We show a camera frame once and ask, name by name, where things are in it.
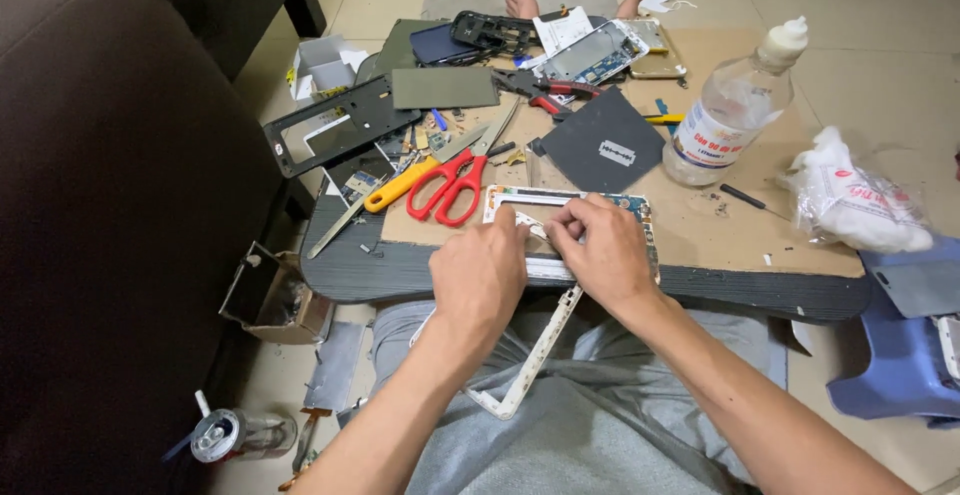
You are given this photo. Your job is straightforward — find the person's right hand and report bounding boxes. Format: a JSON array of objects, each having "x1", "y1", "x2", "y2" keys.
[{"x1": 543, "y1": 193, "x2": 662, "y2": 321}]

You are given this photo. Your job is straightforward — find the person's left hand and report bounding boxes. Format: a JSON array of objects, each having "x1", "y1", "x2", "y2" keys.
[{"x1": 429, "y1": 206, "x2": 531, "y2": 333}]

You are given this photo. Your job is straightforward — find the tablet body with circuit board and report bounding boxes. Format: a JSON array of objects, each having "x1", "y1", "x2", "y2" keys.
[{"x1": 482, "y1": 183, "x2": 662, "y2": 286}]

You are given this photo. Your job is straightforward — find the white tablet frame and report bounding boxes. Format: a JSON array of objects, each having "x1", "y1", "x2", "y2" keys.
[{"x1": 408, "y1": 255, "x2": 586, "y2": 421}]

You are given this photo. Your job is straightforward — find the clear plastic piece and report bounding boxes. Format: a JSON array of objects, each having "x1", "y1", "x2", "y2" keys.
[{"x1": 524, "y1": 156, "x2": 554, "y2": 190}]

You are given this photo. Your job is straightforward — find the razor blade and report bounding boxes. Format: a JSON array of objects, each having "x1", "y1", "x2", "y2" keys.
[{"x1": 598, "y1": 140, "x2": 638, "y2": 168}]

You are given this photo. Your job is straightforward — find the heap of small phone parts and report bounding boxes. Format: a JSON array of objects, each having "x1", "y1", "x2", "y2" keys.
[{"x1": 375, "y1": 107, "x2": 466, "y2": 175}]

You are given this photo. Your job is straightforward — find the dark grey square mat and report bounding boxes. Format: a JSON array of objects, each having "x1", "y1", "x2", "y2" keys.
[{"x1": 540, "y1": 86, "x2": 667, "y2": 195}]

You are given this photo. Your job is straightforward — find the grey-green rectangular sheet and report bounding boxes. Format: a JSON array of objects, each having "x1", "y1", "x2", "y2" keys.
[{"x1": 391, "y1": 67, "x2": 501, "y2": 111}]

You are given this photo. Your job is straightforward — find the dark panel with circuit board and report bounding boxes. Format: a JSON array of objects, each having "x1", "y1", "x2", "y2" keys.
[{"x1": 322, "y1": 146, "x2": 399, "y2": 209}]

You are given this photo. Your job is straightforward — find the black low table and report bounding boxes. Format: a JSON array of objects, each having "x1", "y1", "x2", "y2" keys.
[{"x1": 300, "y1": 176, "x2": 873, "y2": 324}]

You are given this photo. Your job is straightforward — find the flat metal pry blade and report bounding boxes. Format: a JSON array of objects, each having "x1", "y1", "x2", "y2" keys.
[{"x1": 306, "y1": 180, "x2": 391, "y2": 261}]

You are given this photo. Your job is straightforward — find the opened phone with circuit board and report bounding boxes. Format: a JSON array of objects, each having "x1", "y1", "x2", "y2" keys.
[{"x1": 531, "y1": 19, "x2": 651, "y2": 88}]

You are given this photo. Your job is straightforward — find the white printed panel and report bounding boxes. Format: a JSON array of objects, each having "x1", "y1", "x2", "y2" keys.
[{"x1": 532, "y1": 6, "x2": 595, "y2": 58}]

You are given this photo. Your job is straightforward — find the brown cardboard sheet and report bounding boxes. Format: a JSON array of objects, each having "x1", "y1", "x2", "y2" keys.
[{"x1": 381, "y1": 26, "x2": 866, "y2": 279}]

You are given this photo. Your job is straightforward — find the person's grey shorts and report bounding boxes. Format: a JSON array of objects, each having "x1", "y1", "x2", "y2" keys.
[{"x1": 369, "y1": 298, "x2": 790, "y2": 495}]

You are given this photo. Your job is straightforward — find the dark green tablet back cover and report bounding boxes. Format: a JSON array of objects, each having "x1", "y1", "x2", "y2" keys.
[{"x1": 371, "y1": 18, "x2": 451, "y2": 80}]

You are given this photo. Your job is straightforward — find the gold phone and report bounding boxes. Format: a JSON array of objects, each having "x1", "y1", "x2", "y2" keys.
[{"x1": 626, "y1": 18, "x2": 688, "y2": 81}]

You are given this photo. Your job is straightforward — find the shiny metal plate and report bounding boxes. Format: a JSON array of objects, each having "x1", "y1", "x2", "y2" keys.
[{"x1": 303, "y1": 321, "x2": 367, "y2": 414}]

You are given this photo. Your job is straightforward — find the grey floor mat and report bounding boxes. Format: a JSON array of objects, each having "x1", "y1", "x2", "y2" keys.
[{"x1": 420, "y1": 0, "x2": 621, "y2": 25}]

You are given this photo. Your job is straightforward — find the small black screwdriver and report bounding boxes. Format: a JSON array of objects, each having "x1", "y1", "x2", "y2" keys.
[{"x1": 720, "y1": 183, "x2": 793, "y2": 223}]

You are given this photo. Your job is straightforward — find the clear plastic alcohol bottle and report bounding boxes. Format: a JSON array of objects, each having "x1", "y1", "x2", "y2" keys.
[{"x1": 662, "y1": 16, "x2": 810, "y2": 187}]

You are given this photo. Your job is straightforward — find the open cardboard box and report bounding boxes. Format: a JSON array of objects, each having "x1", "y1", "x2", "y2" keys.
[{"x1": 218, "y1": 240, "x2": 336, "y2": 345}]

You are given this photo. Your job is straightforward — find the small white box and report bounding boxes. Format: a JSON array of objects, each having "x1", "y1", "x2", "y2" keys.
[{"x1": 288, "y1": 33, "x2": 370, "y2": 103}]

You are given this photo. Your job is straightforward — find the copper-coloured flex strip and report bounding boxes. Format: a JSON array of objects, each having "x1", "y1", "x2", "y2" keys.
[{"x1": 276, "y1": 406, "x2": 333, "y2": 493}]

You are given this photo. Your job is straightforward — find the plastic bag of cotton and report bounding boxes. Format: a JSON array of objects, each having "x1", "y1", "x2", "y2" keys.
[{"x1": 776, "y1": 126, "x2": 936, "y2": 255}]

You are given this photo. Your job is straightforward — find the drink can with straw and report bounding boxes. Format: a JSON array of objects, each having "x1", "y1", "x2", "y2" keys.
[{"x1": 160, "y1": 390, "x2": 300, "y2": 465}]

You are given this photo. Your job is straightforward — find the brown sofa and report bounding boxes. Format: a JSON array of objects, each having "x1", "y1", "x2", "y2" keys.
[{"x1": 0, "y1": 0, "x2": 328, "y2": 495}]

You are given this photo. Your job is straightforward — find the grey metal plate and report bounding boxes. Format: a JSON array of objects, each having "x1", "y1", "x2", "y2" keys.
[{"x1": 872, "y1": 258, "x2": 960, "y2": 321}]

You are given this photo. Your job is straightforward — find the blue plastic stool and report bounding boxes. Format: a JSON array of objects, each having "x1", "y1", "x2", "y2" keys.
[{"x1": 826, "y1": 234, "x2": 960, "y2": 430}]

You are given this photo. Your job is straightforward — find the white device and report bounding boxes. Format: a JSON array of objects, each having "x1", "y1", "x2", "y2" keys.
[{"x1": 935, "y1": 315, "x2": 960, "y2": 381}]

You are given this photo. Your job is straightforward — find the red-handled scissors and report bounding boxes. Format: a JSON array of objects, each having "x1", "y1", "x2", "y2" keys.
[{"x1": 405, "y1": 97, "x2": 522, "y2": 228}]

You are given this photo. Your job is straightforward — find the yellow-handled knife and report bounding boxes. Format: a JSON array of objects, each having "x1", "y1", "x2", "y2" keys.
[{"x1": 363, "y1": 123, "x2": 492, "y2": 215}]

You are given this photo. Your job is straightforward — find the red-handled pliers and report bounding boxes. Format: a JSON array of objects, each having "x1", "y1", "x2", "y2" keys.
[{"x1": 491, "y1": 67, "x2": 606, "y2": 117}]

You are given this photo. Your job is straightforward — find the black tablet frame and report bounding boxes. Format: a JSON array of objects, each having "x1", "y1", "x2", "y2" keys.
[{"x1": 262, "y1": 75, "x2": 423, "y2": 180}]

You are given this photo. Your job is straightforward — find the black phone mid-frame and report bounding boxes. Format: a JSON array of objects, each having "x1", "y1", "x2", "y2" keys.
[{"x1": 450, "y1": 11, "x2": 543, "y2": 58}]

